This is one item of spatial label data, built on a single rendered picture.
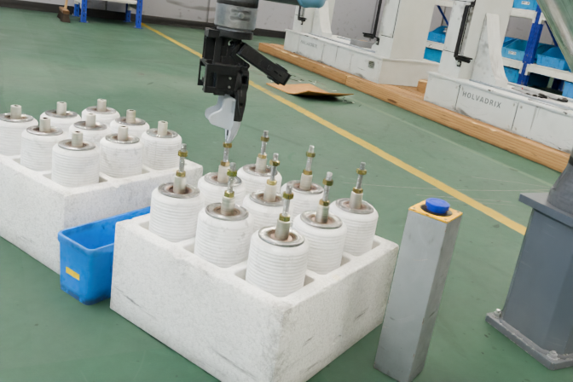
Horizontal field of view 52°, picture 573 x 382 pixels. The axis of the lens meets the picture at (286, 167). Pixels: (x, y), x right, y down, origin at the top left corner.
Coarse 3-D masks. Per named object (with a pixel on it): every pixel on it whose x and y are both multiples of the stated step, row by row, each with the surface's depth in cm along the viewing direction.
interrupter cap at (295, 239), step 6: (264, 228) 96; (270, 228) 97; (258, 234) 93; (264, 234) 94; (270, 234) 95; (294, 234) 95; (300, 234) 96; (264, 240) 92; (270, 240) 92; (276, 240) 92; (282, 240) 93; (288, 240) 93; (294, 240) 93; (300, 240) 93; (282, 246) 91; (288, 246) 91; (294, 246) 91
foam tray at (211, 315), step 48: (144, 240) 103; (192, 240) 105; (384, 240) 118; (144, 288) 105; (192, 288) 98; (240, 288) 91; (336, 288) 99; (384, 288) 117; (192, 336) 99; (240, 336) 92; (288, 336) 90; (336, 336) 105
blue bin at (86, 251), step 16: (144, 208) 131; (96, 224) 121; (112, 224) 124; (64, 240) 112; (80, 240) 118; (96, 240) 122; (112, 240) 125; (64, 256) 113; (80, 256) 110; (96, 256) 109; (112, 256) 112; (64, 272) 115; (80, 272) 111; (96, 272) 111; (112, 272) 114; (64, 288) 116; (80, 288) 112; (96, 288) 112
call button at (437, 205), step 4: (428, 200) 98; (432, 200) 98; (436, 200) 99; (440, 200) 99; (444, 200) 99; (428, 204) 98; (432, 204) 97; (436, 204) 97; (440, 204) 97; (444, 204) 98; (448, 204) 98; (428, 208) 98; (432, 208) 97; (436, 208) 97; (440, 208) 97; (444, 208) 97; (448, 208) 97; (436, 212) 97; (440, 212) 97; (444, 212) 98
